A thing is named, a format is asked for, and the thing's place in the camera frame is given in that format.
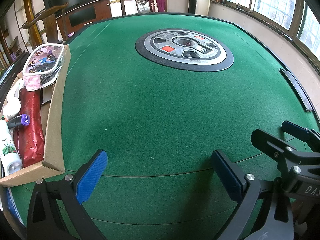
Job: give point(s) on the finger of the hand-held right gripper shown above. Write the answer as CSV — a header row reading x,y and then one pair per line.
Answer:
x,y
296,130
270,142

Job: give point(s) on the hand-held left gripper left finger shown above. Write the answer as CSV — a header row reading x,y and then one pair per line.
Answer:
x,y
91,180

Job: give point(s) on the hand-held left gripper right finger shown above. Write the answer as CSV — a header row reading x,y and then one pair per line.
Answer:
x,y
226,177

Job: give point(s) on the cardboard box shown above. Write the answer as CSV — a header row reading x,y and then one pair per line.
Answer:
x,y
57,120

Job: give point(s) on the red foil packet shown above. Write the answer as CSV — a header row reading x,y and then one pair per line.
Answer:
x,y
28,140

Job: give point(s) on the black table edge tray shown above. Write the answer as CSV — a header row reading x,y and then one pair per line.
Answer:
x,y
296,92

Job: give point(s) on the white bottle green plant label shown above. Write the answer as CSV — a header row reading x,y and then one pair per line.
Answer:
x,y
7,152

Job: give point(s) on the black marker purple caps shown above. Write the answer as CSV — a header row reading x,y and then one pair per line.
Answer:
x,y
22,120

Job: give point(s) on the cartoon print pencil case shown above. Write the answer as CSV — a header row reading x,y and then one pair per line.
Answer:
x,y
41,60

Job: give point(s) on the plain wooden armchair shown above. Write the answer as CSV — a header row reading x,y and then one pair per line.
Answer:
x,y
51,27

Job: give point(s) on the brown television wall cabinet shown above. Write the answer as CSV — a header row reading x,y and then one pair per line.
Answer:
x,y
102,12

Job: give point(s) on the wall display shelves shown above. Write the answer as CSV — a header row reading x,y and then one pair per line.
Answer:
x,y
31,17

